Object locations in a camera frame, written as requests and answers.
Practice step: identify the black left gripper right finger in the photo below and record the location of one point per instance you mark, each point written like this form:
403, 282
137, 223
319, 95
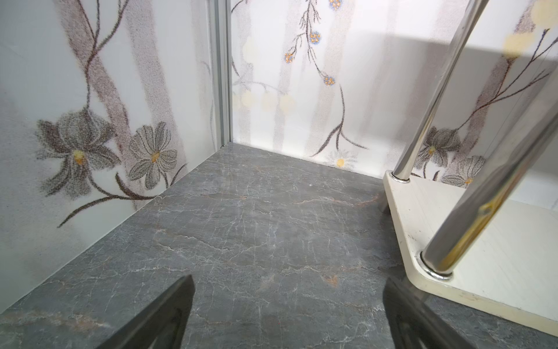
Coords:
415, 325

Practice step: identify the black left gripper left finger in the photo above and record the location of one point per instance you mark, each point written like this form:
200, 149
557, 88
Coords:
161, 324

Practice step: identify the white two-tier shelf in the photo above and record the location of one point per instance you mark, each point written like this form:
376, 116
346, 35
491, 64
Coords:
461, 236

